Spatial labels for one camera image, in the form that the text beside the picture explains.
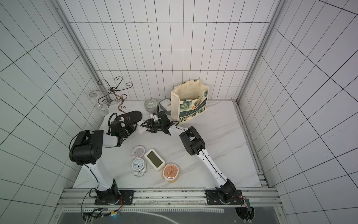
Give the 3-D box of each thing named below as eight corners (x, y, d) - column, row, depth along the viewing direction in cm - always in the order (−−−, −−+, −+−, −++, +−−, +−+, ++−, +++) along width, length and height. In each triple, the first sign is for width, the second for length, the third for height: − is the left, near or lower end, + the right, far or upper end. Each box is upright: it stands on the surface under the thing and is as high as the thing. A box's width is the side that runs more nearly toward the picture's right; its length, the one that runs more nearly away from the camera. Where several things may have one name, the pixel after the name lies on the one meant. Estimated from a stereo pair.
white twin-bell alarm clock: (131, 177, 81) (129, 175, 78) (134, 160, 87) (133, 157, 84) (145, 177, 81) (143, 175, 78) (147, 160, 87) (146, 157, 84)
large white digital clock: (144, 157, 89) (143, 154, 85) (153, 150, 92) (152, 147, 89) (158, 173, 82) (157, 171, 79) (166, 165, 85) (166, 163, 82)
